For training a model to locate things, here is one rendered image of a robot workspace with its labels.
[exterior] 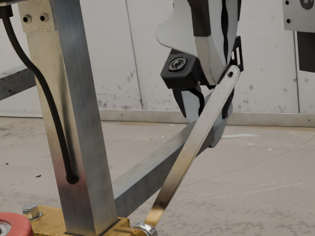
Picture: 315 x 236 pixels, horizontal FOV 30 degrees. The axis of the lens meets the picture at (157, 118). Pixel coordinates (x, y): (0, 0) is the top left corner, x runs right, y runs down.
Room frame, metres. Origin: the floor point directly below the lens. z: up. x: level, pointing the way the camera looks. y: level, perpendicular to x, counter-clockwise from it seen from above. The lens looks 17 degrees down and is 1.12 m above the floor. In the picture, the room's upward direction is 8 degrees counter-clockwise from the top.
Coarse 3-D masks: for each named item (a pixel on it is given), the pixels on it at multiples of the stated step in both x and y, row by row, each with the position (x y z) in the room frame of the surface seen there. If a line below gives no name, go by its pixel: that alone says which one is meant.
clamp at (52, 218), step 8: (40, 208) 0.55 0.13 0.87; (48, 208) 0.55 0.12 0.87; (56, 208) 0.55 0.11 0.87; (48, 216) 0.53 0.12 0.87; (56, 216) 0.53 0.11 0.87; (32, 224) 0.52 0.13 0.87; (40, 224) 0.51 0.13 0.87; (48, 224) 0.51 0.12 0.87; (56, 224) 0.51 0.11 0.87; (64, 224) 0.51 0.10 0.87; (120, 224) 0.49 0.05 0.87; (128, 224) 0.50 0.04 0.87; (40, 232) 0.50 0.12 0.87; (48, 232) 0.50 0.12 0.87; (56, 232) 0.49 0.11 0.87; (64, 232) 0.49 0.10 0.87; (104, 232) 0.48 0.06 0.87; (112, 232) 0.48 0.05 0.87; (120, 232) 0.48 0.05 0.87; (128, 232) 0.48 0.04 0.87; (136, 232) 0.48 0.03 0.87; (144, 232) 0.49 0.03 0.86
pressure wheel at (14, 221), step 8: (0, 216) 0.47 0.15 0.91; (8, 216) 0.46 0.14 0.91; (16, 216) 0.46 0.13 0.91; (24, 216) 0.46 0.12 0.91; (0, 224) 0.46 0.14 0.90; (8, 224) 0.45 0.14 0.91; (16, 224) 0.45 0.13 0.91; (24, 224) 0.44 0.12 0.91; (0, 232) 0.44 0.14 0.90; (8, 232) 0.43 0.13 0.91; (16, 232) 0.43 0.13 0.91; (24, 232) 0.43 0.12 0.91; (32, 232) 0.44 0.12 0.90
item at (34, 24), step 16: (0, 0) 0.43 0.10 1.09; (16, 0) 0.44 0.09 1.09; (32, 0) 0.48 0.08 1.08; (48, 0) 0.47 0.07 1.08; (0, 16) 0.44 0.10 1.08; (32, 16) 0.48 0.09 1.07; (48, 16) 0.47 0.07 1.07; (16, 48) 0.45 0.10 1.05; (32, 64) 0.46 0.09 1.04; (48, 96) 0.47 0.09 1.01; (64, 144) 0.47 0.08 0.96; (64, 160) 0.47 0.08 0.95
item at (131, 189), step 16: (192, 128) 0.76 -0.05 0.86; (176, 144) 0.71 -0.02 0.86; (208, 144) 0.76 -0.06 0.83; (144, 160) 0.67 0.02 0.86; (160, 160) 0.66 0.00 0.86; (128, 176) 0.63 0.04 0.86; (144, 176) 0.62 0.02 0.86; (160, 176) 0.65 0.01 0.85; (128, 192) 0.59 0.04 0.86; (144, 192) 0.62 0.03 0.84; (128, 208) 0.59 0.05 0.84
